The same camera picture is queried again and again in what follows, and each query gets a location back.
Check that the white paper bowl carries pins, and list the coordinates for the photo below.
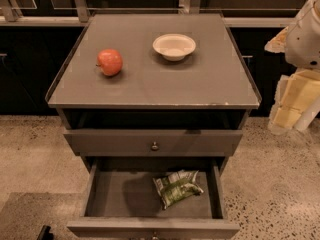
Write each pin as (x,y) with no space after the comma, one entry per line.
(174,47)

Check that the top grey drawer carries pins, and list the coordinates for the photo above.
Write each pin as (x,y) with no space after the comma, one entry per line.
(153,143)

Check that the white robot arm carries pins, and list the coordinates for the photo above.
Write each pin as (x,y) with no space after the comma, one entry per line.
(300,43)

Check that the grey drawer cabinet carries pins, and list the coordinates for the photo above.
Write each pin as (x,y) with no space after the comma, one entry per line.
(210,89)

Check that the black object on floor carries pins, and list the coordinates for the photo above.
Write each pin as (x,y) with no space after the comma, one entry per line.
(45,233)

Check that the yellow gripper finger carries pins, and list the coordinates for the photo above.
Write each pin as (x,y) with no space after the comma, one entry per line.
(282,120)
(302,89)

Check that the metal window railing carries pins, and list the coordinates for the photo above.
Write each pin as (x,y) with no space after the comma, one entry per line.
(237,13)

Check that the red apple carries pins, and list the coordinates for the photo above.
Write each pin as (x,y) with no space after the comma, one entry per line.
(110,62)

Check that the green jalapeno chip bag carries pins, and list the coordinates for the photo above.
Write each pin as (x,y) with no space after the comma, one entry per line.
(176,187)

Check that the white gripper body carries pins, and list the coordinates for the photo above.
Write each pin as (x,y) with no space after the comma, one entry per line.
(304,42)

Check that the open middle grey drawer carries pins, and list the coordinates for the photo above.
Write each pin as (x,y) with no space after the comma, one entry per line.
(122,202)

